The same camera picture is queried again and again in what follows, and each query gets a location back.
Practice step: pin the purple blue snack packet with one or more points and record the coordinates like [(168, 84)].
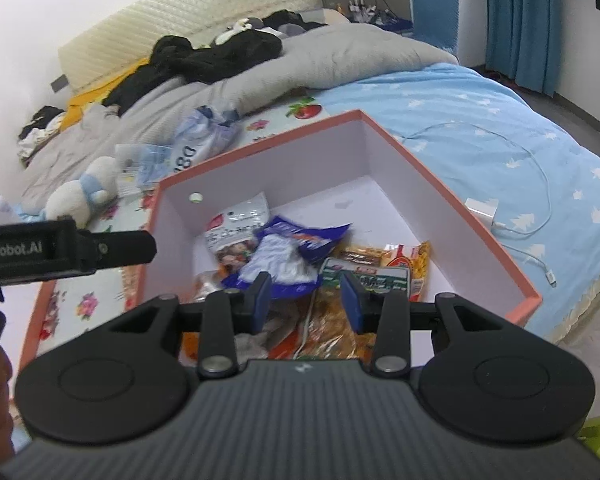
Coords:
[(285, 255)]

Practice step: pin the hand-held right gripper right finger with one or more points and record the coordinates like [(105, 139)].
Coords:
[(350, 305)]

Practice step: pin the small yellow snack packet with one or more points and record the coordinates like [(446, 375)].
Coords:
[(412, 265)]

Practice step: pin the orange cardboard box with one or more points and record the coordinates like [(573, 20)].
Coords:
[(380, 160)]

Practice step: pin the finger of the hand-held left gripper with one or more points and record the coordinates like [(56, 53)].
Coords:
[(127, 249)]

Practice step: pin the black and white cloth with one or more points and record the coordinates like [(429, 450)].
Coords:
[(245, 30)]

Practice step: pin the white blue plush toy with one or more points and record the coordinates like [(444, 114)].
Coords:
[(75, 195)]

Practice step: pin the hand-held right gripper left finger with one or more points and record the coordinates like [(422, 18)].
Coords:
[(261, 305)]

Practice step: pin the green snack packet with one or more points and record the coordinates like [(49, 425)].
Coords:
[(330, 320)]

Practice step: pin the blue white plastic bag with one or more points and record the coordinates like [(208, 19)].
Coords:
[(145, 167)]

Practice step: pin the pile of dark clothes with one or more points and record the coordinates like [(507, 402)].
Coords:
[(40, 127)]

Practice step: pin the blue curtain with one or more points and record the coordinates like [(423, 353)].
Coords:
[(525, 25)]

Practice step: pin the blue chair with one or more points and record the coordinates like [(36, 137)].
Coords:
[(435, 0)]

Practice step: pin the white phone charger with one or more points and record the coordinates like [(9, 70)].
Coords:
[(481, 211)]

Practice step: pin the white spray bottle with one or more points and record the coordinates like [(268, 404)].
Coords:
[(0, 206)]

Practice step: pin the grey wall socket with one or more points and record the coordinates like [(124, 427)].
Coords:
[(59, 83)]

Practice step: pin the orange box lid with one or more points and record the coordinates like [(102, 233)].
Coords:
[(32, 330)]

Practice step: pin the crumpled white plastic bag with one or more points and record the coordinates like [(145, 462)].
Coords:
[(205, 140)]

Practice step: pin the cream quilted headboard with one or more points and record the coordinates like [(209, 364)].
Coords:
[(205, 5)]

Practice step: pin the black clothes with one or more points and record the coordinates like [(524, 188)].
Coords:
[(205, 62)]

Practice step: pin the clear packet of brown snacks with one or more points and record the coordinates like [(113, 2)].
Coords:
[(362, 255)]

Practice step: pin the light blue bed sheet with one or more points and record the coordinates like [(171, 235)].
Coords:
[(480, 105)]

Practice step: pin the grey duvet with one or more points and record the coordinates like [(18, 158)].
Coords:
[(340, 55)]

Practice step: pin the yellow cloth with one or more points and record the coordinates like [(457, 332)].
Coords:
[(80, 105)]

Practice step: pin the white clear snack packet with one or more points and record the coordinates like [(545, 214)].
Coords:
[(235, 230)]

